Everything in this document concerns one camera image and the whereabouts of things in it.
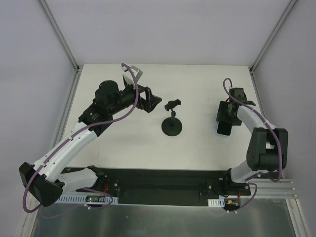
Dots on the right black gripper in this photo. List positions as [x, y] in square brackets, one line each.
[222, 112]

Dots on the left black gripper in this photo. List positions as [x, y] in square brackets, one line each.
[144, 98]

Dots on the blue case black phone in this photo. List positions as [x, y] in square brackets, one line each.
[224, 128]

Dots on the black phone stand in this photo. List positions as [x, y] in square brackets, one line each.
[172, 126]

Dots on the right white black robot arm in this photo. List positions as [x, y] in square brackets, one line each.
[267, 150]

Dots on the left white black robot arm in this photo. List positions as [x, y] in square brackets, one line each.
[44, 179]

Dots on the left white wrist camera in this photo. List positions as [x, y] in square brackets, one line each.
[131, 75]

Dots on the aluminium rail right side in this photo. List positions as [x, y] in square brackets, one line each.
[284, 189]

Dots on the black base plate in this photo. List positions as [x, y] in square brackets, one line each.
[169, 187]

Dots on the right white cable duct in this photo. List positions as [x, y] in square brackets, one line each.
[220, 202]

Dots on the white cable duct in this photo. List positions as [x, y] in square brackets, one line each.
[86, 199]
[220, 202]

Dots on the right aluminium frame post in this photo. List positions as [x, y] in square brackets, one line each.
[273, 34]

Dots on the aluminium frame post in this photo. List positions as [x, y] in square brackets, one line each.
[273, 34]
[58, 33]

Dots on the left aluminium frame post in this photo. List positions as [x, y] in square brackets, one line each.
[58, 33]

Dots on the left white cable duct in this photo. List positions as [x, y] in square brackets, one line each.
[86, 199]

